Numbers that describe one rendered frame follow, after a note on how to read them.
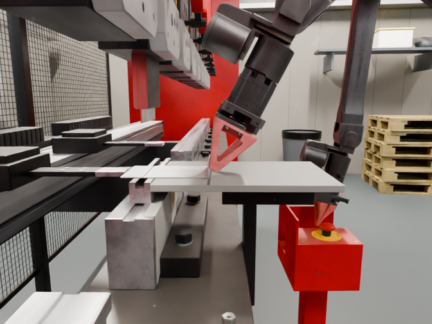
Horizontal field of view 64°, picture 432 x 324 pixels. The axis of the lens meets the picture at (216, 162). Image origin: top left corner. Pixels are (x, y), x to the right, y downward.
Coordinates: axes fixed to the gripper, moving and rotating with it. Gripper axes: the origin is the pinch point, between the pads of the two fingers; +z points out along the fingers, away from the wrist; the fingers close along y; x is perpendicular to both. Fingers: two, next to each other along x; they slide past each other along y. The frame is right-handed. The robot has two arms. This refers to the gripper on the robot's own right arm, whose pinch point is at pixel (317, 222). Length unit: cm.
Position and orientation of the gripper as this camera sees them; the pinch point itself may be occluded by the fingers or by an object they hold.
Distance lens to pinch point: 100.3
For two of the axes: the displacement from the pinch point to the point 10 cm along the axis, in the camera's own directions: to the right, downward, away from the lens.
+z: -2.7, 9.5, 1.8
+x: 0.2, 1.9, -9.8
